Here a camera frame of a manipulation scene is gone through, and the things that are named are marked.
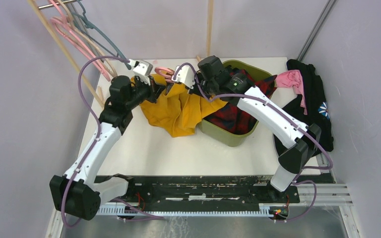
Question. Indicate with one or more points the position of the yellow skirt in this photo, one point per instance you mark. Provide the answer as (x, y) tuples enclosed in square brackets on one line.
[(178, 112)]

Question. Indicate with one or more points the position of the black garment with flower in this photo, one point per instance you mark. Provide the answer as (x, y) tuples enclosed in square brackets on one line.
[(316, 103)]

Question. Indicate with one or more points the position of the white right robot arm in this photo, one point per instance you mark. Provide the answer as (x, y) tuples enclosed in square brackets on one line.
[(212, 80)]

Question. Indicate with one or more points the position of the white cable duct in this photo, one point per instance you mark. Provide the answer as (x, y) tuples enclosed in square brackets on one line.
[(119, 209)]

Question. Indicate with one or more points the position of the red plaid skirt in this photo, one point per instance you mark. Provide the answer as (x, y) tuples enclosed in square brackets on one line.
[(230, 117)]

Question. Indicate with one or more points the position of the beige wooden hanger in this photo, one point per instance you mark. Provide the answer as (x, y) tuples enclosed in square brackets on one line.
[(88, 39)]

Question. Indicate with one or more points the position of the wooden clothes rack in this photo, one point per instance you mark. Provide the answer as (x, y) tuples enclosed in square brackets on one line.
[(64, 26)]

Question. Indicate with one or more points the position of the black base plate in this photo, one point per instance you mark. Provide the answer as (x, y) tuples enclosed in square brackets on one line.
[(206, 193)]

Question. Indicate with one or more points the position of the grey blue plastic hanger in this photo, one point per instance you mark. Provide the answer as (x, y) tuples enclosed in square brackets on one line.
[(90, 30)]

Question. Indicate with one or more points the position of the pink garment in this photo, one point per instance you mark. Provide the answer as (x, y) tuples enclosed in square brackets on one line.
[(293, 79)]

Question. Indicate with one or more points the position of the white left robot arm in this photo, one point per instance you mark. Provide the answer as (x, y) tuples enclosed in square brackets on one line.
[(76, 192)]

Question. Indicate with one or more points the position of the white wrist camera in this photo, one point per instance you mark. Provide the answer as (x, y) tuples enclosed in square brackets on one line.
[(184, 74), (141, 69)]

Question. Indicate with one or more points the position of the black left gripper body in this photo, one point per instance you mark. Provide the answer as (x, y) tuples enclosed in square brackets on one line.
[(145, 91)]

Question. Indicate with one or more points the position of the olive green plastic basket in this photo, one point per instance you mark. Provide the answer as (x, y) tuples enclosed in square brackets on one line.
[(222, 135)]

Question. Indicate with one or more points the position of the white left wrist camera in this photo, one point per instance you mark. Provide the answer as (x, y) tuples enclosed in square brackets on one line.
[(141, 69)]

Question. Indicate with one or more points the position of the metal rack rod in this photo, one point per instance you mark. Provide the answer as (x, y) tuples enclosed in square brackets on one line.
[(56, 3)]

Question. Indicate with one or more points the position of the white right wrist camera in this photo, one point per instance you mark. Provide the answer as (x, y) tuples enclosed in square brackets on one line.
[(184, 74)]

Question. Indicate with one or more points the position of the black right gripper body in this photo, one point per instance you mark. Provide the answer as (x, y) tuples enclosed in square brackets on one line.
[(203, 87)]

